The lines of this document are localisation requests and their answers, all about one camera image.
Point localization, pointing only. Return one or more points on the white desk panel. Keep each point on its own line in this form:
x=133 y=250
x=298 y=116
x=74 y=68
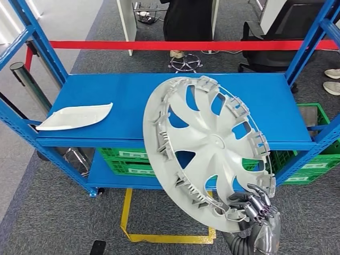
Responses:
x=271 y=14
x=215 y=21
x=127 y=24

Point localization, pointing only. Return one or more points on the red barrier tape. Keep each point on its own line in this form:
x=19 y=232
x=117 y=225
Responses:
x=133 y=45

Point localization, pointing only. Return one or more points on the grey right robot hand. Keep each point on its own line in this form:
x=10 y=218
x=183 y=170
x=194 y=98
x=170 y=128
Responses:
x=268 y=232

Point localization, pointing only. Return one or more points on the black office chair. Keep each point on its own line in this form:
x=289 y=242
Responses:
x=292 y=21

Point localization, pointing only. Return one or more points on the person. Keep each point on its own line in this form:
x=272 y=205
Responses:
x=185 y=21
x=333 y=88

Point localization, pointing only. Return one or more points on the chrome chair base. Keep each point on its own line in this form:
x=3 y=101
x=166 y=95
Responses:
x=185 y=63

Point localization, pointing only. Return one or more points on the grey wheel hubcap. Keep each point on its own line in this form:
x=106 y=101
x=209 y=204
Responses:
x=212 y=140

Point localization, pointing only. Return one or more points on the green plastic crate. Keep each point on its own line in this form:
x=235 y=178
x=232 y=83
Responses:
x=249 y=164
x=119 y=170
x=111 y=153
x=305 y=177
x=323 y=112

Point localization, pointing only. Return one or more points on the blue metal shelf rack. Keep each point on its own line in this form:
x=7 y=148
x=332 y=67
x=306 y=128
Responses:
x=119 y=98

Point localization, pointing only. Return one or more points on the white plastic trim part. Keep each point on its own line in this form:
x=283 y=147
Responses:
x=74 y=118

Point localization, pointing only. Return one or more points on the chrome barrier stanchion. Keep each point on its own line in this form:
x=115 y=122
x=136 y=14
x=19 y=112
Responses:
x=32 y=48
x=29 y=86

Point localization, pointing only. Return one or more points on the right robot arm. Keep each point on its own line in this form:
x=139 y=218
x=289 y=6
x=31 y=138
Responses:
x=239 y=244

